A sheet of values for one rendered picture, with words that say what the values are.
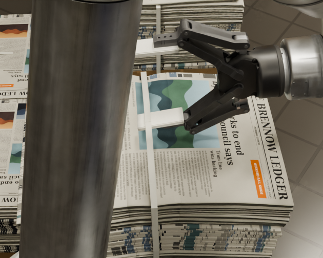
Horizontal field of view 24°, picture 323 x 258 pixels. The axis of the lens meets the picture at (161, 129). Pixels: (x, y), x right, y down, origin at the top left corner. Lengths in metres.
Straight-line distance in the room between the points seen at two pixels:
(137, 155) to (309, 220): 1.51
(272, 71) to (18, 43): 1.33
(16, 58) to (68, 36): 1.56
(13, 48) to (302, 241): 1.11
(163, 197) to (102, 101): 0.40
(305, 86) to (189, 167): 0.21
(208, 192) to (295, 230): 1.48
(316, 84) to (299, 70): 0.03
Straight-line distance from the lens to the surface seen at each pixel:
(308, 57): 1.05
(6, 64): 2.20
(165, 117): 1.11
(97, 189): 0.76
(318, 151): 2.78
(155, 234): 1.10
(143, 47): 1.02
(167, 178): 1.09
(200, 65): 1.72
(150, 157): 1.08
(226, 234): 1.13
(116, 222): 1.09
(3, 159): 1.94
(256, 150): 1.15
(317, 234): 2.54
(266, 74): 1.04
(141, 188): 1.08
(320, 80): 1.05
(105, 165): 0.75
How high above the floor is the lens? 2.04
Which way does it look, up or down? 47 degrees down
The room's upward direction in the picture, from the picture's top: straight up
